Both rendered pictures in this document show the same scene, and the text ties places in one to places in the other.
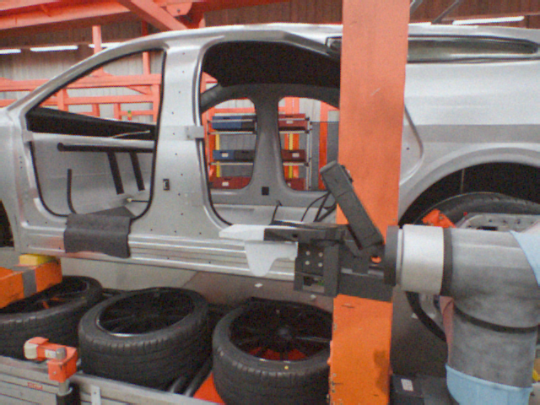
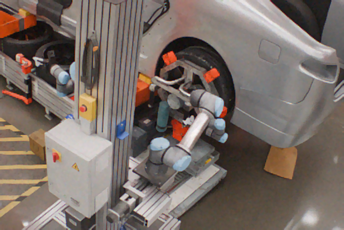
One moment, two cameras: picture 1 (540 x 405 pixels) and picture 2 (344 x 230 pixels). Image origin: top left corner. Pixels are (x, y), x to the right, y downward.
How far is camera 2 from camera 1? 2.93 m
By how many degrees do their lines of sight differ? 33
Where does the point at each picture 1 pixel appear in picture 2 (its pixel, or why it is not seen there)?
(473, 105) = (193, 10)
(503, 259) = (57, 74)
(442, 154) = (180, 27)
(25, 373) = (16, 66)
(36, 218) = not seen: outside the picture
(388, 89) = not seen: hidden behind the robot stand
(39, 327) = (23, 48)
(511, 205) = (199, 61)
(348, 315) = not seen: hidden behind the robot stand
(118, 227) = (58, 10)
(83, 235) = (43, 9)
